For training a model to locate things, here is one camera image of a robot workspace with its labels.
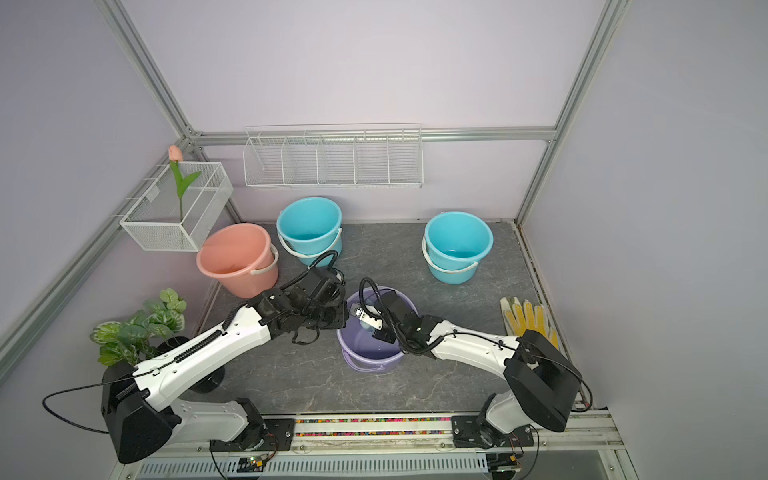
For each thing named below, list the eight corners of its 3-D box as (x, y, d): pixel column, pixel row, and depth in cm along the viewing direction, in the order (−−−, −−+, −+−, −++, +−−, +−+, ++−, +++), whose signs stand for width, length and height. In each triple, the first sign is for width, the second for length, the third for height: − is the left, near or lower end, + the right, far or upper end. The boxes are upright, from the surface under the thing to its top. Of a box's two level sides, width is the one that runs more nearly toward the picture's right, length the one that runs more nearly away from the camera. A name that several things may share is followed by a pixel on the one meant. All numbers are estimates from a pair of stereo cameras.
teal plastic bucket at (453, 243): (424, 293, 102) (428, 261, 88) (421, 245, 116) (424, 211, 102) (486, 293, 102) (501, 261, 88) (476, 245, 116) (487, 211, 102)
